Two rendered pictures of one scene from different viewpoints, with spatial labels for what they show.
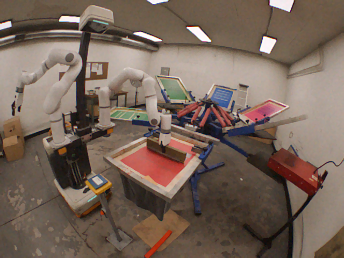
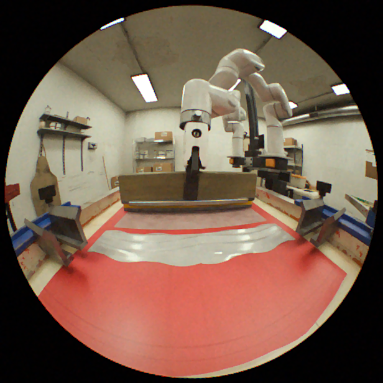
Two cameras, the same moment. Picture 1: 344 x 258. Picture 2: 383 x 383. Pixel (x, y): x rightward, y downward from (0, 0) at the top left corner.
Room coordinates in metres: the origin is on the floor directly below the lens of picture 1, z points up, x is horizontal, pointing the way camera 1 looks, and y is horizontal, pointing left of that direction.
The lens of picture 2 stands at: (1.21, -0.11, 1.07)
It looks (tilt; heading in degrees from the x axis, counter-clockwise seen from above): 14 degrees down; 148
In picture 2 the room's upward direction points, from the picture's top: straight up
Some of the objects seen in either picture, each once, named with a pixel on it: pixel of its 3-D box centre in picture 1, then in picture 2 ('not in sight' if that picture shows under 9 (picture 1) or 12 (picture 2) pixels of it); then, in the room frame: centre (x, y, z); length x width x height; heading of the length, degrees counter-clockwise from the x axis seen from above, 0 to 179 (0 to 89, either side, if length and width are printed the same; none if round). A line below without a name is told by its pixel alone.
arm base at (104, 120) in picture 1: (104, 115); (276, 142); (1.00, 0.57, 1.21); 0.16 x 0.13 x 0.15; 66
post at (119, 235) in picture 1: (110, 220); not in sight; (0.53, 0.40, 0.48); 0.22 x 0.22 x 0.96; 63
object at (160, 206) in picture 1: (141, 193); not in sight; (0.71, 0.17, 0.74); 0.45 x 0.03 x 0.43; 63
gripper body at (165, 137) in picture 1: (165, 137); (193, 145); (0.97, 0.04, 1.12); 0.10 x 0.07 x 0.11; 153
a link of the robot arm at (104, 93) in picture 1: (105, 97); (274, 115); (1.00, 0.56, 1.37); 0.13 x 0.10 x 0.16; 177
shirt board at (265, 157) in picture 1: (239, 149); not in sight; (1.34, -0.81, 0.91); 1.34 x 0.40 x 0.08; 33
